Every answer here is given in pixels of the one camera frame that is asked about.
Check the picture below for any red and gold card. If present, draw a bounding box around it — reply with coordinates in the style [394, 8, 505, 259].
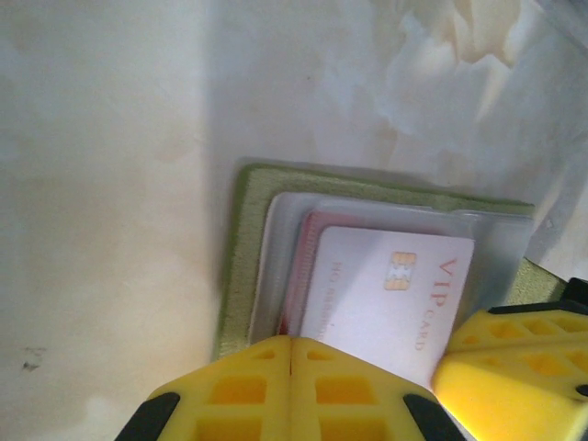
[277, 209, 332, 339]

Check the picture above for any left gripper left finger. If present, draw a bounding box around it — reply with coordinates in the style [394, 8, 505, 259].
[114, 334, 293, 441]

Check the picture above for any green card holder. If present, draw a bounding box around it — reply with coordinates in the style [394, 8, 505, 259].
[211, 158, 571, 364]

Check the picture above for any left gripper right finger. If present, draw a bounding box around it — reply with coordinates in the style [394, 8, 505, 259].
[291, 336, 466, 441]

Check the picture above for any white VIP chip card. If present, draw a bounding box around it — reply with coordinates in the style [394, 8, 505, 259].
[299, 224, 477, 390]

